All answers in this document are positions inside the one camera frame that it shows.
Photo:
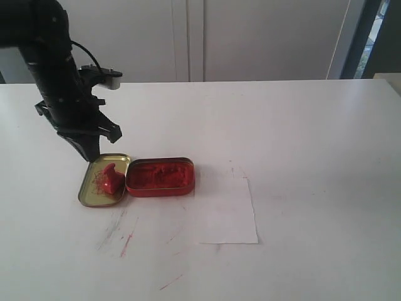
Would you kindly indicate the red ink tin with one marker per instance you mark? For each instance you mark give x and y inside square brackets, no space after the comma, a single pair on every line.
[160,177]

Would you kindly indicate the gold tin lid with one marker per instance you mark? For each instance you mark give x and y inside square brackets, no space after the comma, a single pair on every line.
[91,193]

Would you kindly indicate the white paper sheet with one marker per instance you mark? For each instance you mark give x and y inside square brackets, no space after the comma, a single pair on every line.
[222,211]

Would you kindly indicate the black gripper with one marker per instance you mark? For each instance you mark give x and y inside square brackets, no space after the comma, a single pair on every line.
[74,111]

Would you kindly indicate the red stamp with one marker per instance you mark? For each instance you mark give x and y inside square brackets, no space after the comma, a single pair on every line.
[112,179]

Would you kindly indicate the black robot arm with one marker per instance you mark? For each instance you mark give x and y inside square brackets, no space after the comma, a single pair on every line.
[40,31]

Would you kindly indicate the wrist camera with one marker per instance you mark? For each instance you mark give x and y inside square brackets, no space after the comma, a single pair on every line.
[107,78]

